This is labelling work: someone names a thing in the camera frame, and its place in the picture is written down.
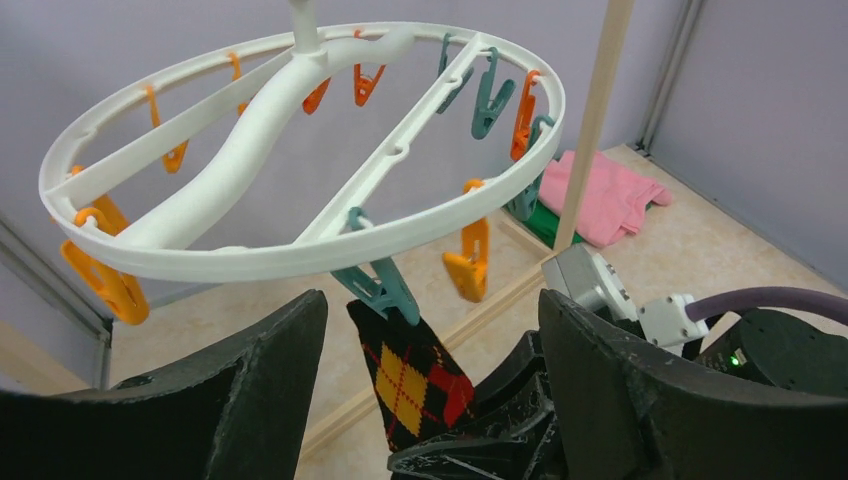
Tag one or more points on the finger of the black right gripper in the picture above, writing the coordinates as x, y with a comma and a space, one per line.
515, 435

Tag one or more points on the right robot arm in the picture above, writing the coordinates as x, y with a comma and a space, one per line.
766, 400

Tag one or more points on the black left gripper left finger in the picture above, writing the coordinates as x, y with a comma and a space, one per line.
236, 409

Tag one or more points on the teal clothespin holding sock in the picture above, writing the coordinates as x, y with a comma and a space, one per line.
386, 290

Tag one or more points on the pink cloth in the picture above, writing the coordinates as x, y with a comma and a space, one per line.
608, 180

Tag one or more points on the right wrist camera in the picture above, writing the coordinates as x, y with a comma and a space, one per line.
593, 283

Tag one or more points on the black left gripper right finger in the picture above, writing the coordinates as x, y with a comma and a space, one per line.
769, 401

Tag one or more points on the orange clothespin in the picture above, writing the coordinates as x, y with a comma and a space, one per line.
468, 270
119, 291

